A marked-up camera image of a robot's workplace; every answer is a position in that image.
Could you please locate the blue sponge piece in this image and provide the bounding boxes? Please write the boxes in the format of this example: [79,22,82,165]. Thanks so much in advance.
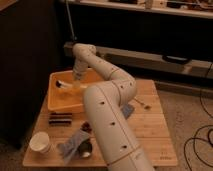
[121,104,134,119]

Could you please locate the striped black eraser block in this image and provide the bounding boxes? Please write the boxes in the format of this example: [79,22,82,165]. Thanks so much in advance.
[48,113,72,126]

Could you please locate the grey metal rail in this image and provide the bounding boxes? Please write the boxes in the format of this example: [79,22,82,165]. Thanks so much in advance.
[64,42,213,79]

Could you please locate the brown pine cone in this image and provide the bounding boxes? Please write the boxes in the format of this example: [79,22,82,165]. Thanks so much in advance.
[81,122,92,133]

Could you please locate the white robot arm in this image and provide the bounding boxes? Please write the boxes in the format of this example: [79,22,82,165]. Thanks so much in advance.
[73,43,155,171]

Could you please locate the white paper cup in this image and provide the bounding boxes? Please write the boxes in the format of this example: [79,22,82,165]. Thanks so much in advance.
[29,131,51,154]

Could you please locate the small dark utensil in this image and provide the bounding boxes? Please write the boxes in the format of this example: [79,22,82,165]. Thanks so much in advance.
[134,98,151,110]

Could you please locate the black floor cables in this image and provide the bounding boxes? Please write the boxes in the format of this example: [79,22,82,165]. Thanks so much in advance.
[183,63,213,171]

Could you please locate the orange plastic tray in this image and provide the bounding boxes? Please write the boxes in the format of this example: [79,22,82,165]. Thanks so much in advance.
[47,69,105,114]

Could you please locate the grey cloth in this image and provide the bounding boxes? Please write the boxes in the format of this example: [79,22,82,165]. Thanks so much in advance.
[57,129,90,164]

